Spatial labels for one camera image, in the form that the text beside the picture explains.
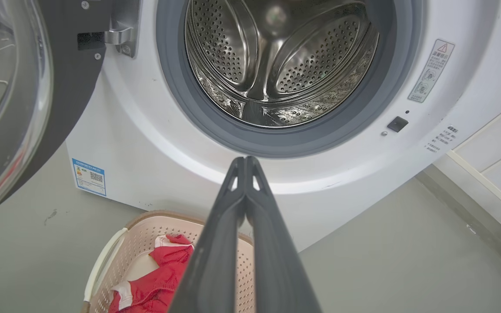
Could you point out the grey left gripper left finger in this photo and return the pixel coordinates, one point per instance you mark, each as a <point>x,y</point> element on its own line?
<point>211,261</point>

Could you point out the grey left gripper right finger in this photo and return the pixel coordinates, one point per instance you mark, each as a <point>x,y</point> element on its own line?
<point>281,269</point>

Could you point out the grey rubber door gasket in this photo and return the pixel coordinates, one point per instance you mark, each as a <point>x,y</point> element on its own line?
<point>176,78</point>

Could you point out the grey triangle warning sticker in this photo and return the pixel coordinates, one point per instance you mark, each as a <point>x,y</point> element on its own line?
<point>431,71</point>

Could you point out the stainless steel washing machine drum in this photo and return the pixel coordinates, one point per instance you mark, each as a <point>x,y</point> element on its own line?
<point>315,56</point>

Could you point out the metal door hinge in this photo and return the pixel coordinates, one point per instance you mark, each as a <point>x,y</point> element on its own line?
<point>124,30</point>

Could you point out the white front-load washing machine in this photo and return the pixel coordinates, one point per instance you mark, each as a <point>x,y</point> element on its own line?
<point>146,143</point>

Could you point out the white panelled frame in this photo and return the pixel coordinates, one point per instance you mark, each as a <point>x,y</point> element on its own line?
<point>498,165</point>

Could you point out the washing machine door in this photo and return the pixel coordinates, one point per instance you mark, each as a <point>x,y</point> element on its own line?
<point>68,65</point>

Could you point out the red and white garment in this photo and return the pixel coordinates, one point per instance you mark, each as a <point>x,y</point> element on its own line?
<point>163,278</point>

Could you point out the blue energy label sticker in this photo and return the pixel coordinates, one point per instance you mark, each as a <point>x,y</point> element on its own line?
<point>88,177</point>

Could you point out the beige perforated laundry basket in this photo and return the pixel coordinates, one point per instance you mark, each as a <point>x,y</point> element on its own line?
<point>137,234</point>

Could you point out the black door latch socket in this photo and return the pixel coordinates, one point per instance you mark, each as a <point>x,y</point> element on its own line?
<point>397,124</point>

